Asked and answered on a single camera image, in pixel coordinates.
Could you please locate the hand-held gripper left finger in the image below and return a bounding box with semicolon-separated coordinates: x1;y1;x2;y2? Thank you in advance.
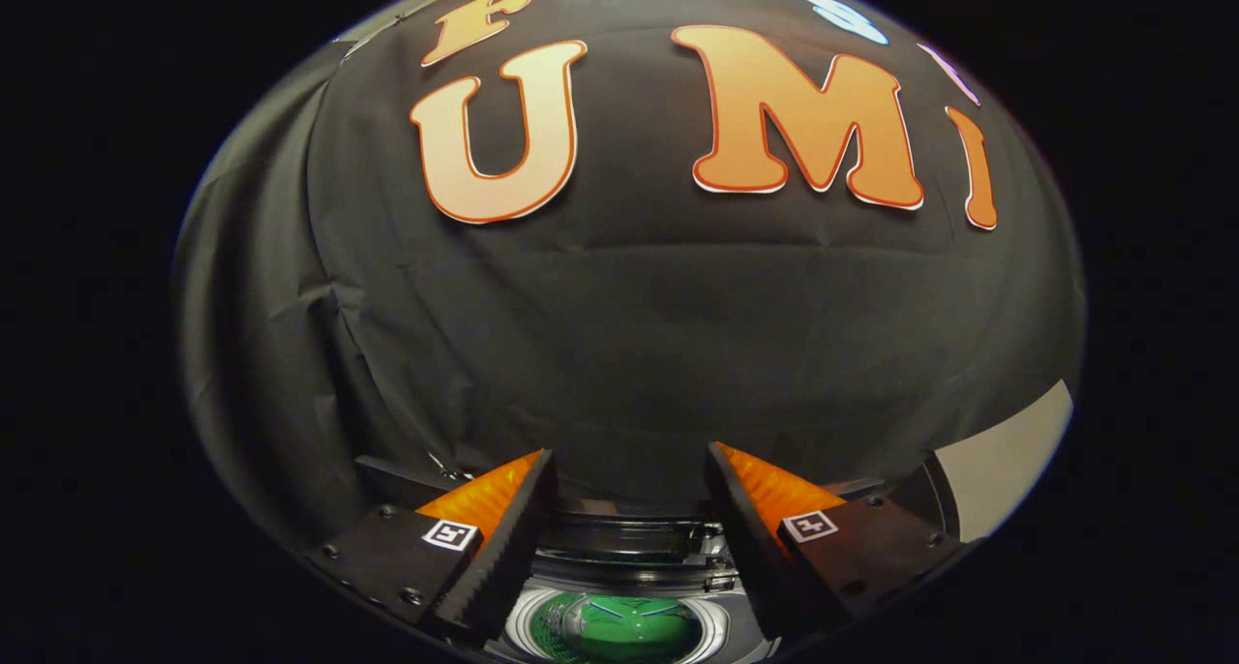
308;448;559;646

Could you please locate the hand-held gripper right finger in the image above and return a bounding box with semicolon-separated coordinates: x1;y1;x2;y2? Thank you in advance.
705;441;969;643

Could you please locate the green polo shirt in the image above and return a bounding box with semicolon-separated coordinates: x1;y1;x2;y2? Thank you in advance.
542;594;703;663

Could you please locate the black backdrop cloth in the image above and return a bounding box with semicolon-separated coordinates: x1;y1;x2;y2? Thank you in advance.
172;0;1087;549

